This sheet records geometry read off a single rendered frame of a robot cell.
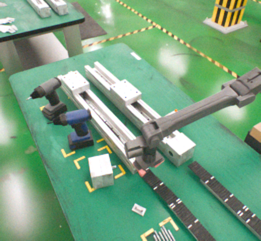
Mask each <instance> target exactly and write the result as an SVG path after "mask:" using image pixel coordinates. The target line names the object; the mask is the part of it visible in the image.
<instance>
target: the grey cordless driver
mask: <svg viewBox="0 0 261 241"><path fill-rule="evenodd" d="M60 86H62V82H61V80H60V79H59V78H57V77H54V78H51V79H50V80H48V81H46V82H44V83H43V84H41V85H39V86H38V87H36V88H35V89H34V91H33V92H32V93H31V94H30V98H31V99H37V98H42V97H44V96H45V98H46V99H47V100H48V101H49V104H47V105H45V106H44V109H42V114H43V115H44V116H45V117H46V118H48V119H49V120H50V121H52V120H53V119H54V118H56V117H58V116H60V114H63V113H65V111H67V107H66V104H64V103H63V102H61V101H60V100H59V98H60V97H59V95H58V93H57V92H56V91H55V90H56V89H58V88H60ZM30 98H28V99H27V100H29V99H30Z"/></svg>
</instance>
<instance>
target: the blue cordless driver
mask: <svg viewBox="0 0 261 241"><path fill-rule="evenodd" d="M91 119H92V115H91V110H90V109H89V108H87V109H86V108H84V109H79V110H74V111H70V112H67V113H66V114H65V113H64V114H60V116H58V117H56V118H54V119H53V122H49V123H47V124H51V123H53V124H54V125H62V126H67V125H68V124H69V125H71V127H72V128H74V130H75V131H74V132H71V133H70V134H68V142H69V147H70V149H71V150H72V151H73V150H78V149H82V148H86V147H90V146H93V145H94V141H93V136H92V133H91V130H89V129H88V126H87V124H86V122H87V121H88V120H91Z"/></svg>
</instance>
